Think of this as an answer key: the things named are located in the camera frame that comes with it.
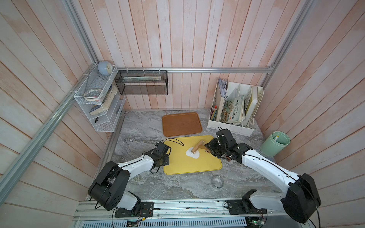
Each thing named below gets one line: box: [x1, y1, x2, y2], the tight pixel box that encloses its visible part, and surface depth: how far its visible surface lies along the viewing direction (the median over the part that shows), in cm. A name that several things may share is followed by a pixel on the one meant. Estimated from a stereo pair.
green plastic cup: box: [260, 131, 291, 157], surface depth 89 cm
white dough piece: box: [185, 146, 200, 159], surface depth 95 cm
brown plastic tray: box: [162, 112, 203, 137], surface depth 113 cm
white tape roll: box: [83, 88, 103, 102], surface depth 76 cm
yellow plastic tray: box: [163, 135, 222, 175], surface depth 91 cm
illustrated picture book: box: [220, 95, 245, 124], surface depth 97 cm
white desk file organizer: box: [207, 78, 264, 137], surface depth 101 cm
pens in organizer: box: [209, 104, 218, 122], surface depth 100 cm
